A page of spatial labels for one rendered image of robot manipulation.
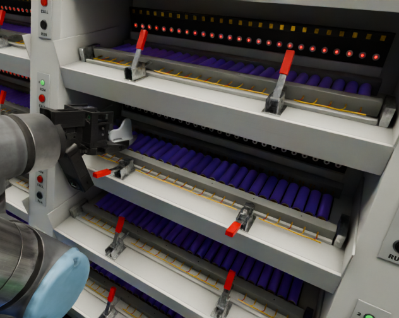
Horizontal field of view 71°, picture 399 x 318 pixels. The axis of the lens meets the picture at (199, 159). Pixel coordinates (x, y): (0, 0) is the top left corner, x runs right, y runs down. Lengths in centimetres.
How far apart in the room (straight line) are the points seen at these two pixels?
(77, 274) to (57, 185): 39
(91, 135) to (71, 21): 26
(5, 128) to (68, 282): 22
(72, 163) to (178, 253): 29
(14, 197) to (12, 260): 62
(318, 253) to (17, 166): 45
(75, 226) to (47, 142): 36
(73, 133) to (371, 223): 48
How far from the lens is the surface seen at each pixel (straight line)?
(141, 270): 66
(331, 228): 50
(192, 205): 52
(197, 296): 62
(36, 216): 84
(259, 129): 43
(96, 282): 88
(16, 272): 34
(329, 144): 42
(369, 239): 45
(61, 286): 38
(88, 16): 72
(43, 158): 47
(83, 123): 54
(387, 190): 43
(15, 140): 45
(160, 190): 55
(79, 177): 57
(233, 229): 43
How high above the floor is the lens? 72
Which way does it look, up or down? 17 degrees down
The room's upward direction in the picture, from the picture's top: 11 degrees clockwise
